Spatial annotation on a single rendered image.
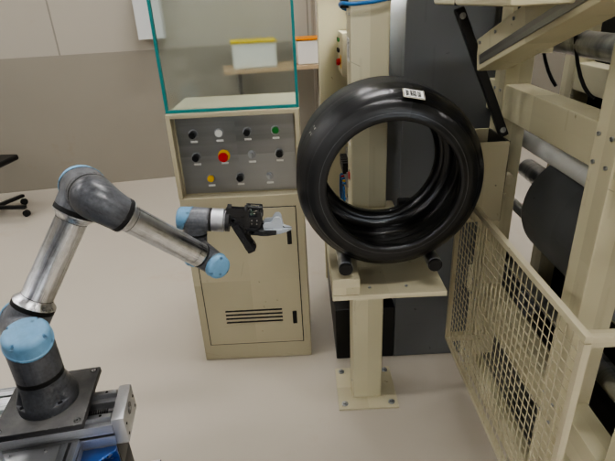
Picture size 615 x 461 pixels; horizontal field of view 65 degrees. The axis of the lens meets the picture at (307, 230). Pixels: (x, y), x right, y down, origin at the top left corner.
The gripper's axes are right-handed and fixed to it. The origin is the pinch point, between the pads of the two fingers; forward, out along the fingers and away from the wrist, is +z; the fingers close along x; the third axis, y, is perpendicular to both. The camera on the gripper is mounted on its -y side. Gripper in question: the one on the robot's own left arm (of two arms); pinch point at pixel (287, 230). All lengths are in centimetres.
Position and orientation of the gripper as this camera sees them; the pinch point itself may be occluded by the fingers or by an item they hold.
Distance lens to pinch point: 158.2
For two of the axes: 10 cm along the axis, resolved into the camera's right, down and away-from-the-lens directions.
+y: 0.8, -9.0, -4.3
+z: 10.0, 0.6, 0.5
